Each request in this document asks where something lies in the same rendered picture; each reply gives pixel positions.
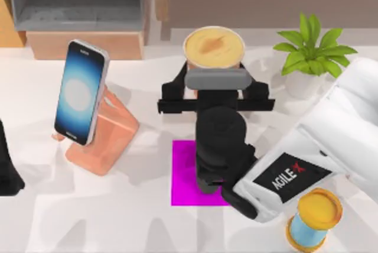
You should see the tan cup with yellow drink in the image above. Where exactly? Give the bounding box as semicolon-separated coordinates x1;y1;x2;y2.
183;25;246;100

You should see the green plant in white pot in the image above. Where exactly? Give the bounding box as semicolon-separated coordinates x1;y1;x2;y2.
272;12;356;100

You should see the salmon phone stand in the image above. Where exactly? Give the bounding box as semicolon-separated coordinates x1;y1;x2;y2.
51;83;141;177

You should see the magenta square mat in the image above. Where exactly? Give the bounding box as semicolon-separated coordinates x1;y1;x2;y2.
171;140;234;207

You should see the wooden open shelf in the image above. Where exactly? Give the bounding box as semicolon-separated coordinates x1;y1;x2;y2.
151;0;378;41

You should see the smartphone with blue screen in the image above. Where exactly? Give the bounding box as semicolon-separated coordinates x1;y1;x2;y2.
54;39;111;147

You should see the pale wooden drawer front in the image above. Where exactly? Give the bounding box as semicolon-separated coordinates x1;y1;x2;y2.
25;30;146;60

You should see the blue can with yellow lid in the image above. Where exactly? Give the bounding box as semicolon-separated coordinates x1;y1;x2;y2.
285;187;345;248

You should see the wooden cupboard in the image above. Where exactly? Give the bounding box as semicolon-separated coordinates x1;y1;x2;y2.
0;0;28;49

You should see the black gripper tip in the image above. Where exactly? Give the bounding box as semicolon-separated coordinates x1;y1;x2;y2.
0;119;26;197

